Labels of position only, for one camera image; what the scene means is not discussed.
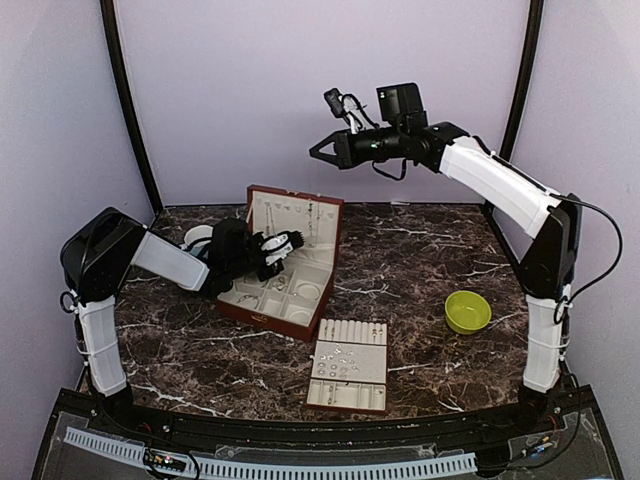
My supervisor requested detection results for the black front rail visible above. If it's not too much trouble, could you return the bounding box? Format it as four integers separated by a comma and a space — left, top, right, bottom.
65, 390, 585, 456

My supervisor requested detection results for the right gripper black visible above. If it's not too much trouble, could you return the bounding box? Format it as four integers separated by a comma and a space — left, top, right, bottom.
310, 125, 405, 169

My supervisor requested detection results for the grey cable duct strip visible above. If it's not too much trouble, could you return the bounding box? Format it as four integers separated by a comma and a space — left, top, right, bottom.
63, 428, 479, 479

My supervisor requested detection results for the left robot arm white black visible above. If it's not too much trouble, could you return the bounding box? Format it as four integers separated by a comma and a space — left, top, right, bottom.
59, 207, 305, 397

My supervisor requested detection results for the brown leather jewelry box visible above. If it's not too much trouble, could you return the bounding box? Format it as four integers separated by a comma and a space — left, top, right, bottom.
217, 185, 344, 342

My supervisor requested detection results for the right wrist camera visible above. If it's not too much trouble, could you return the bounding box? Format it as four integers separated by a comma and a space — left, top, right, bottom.
323, 88, 367, 134

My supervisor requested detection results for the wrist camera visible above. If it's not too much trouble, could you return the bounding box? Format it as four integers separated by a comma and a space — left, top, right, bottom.
323, 88, 367, 134
261, 231, 304, 266

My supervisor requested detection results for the green plastic bowl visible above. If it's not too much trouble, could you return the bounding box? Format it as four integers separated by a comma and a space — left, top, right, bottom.
445, 290, 492, 335

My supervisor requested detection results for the right black frame post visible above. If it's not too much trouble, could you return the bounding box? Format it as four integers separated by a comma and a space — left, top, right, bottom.
499, 0, 545, 162

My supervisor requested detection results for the left black frame post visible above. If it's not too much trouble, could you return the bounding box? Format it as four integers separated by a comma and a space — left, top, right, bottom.
99, 0, 164, 214

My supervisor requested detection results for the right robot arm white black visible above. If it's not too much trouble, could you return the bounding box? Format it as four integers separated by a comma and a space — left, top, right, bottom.
309, 83, 611, 393

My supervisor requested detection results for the blue ceramic mug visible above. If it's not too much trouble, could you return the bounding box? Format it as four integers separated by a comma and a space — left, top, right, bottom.
181, 225, 213, 256

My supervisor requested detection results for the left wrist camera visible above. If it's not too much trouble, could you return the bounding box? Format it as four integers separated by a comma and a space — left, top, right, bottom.
261, 231, 304, 266

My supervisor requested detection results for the black frame post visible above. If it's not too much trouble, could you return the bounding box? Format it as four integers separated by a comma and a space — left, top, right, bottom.
99, 0, 164, 214
499, 0, 545, 162

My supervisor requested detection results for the silver bangle in box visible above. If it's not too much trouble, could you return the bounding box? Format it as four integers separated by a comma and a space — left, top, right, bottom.
294, 282, 321, 300

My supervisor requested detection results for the beige jewelry tray insert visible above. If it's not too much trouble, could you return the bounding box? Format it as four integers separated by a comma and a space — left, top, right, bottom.
306, 319, 389, 414

